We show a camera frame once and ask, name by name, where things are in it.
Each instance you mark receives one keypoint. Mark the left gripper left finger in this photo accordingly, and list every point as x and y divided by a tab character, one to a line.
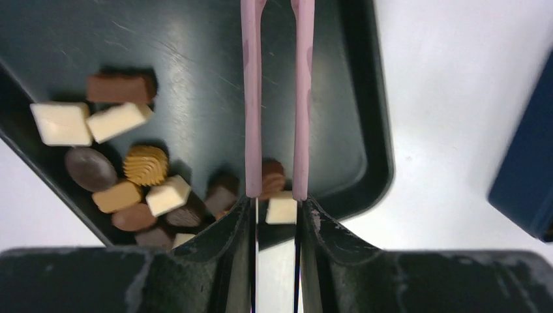
212	272

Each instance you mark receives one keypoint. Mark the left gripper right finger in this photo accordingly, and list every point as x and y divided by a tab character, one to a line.
340	272

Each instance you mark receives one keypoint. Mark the blue chocolate box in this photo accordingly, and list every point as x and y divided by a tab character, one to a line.
522	189

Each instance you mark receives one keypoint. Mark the pink silicone tongs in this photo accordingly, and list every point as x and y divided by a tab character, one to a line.
251	14

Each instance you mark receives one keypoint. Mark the milk oval chocolate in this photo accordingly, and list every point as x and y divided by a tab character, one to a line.
137	217

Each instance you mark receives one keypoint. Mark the brown leaf chocolate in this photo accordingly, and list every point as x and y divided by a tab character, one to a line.
273	179

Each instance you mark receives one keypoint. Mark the caramel rectangular chocolate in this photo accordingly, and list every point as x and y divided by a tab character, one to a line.
120	196

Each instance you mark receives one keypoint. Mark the caramel leaf chocolate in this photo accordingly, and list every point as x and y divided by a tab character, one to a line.
146	165

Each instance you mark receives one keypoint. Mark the dark oval chocolate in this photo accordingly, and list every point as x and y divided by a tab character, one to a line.
90	169

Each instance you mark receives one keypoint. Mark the white square chocolate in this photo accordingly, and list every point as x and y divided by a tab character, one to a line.
118	120

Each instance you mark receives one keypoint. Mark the white cube chocolate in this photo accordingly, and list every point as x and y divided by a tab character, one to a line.
62	123

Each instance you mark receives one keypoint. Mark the brown rectangular chocolate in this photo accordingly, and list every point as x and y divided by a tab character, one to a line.
121	88

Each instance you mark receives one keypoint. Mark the black chocolate tray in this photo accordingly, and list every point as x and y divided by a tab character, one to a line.
236	82

